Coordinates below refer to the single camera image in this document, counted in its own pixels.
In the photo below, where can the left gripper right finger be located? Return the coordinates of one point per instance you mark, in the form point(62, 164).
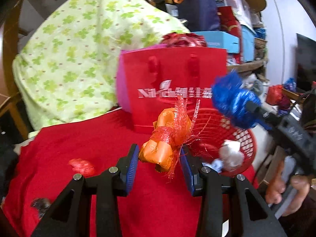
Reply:
point(249, 214)

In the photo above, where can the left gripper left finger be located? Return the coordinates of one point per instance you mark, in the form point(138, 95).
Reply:
point(69, 214)

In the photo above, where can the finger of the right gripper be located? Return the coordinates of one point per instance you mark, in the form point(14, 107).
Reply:
point(263, 117)

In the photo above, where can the black plastic trash bag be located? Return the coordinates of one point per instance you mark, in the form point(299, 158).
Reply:
point(41, 205)

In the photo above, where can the blue plastic trash bag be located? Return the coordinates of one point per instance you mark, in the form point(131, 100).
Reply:
point(230, 99)

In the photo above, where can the red plastic trash bag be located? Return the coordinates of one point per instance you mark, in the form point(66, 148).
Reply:
point(83, 167)

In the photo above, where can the white tissue wad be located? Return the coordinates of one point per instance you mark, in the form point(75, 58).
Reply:
point(230, 154)

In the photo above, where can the orange wrapper trash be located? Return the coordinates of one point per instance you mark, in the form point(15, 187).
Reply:
point(172, 130)

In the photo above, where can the white blue cloth trash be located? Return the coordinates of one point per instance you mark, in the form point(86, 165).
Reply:
point(216, 165)

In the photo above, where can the red plastic bag on floor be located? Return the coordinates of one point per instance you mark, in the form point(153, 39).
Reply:
point(274, 95)

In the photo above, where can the wooden shelf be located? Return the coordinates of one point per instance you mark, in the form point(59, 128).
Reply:
point(247, 67)

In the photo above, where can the red plastic mesh basket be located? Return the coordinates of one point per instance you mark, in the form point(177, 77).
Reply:
point(209, 132)

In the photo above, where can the black television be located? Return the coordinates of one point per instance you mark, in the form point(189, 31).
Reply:
point(305, 59)

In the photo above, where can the red blanket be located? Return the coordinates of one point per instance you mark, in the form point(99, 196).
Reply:
point(155, 206)

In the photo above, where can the blue plastic storage bin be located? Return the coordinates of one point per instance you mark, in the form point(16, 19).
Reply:
point(248, 46)

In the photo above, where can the light blue shoe box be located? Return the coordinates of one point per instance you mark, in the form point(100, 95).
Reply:
point(221, 40)

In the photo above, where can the red gift box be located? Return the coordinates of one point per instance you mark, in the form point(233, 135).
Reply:
point(231, 25)

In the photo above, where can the crumpled red foil bag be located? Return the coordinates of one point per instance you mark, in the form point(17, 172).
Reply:
point(183, 40)

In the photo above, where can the red Nilrich paper bag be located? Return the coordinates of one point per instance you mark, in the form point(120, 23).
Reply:
point(156, 77)

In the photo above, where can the pink pillow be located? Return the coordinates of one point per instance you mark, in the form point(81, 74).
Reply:
point(121, 86)

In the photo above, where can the navy blue bag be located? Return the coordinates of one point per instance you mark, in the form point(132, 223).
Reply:
point(201, 15)

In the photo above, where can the green clover quilt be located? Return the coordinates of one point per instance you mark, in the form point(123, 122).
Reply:
point(66, 72)

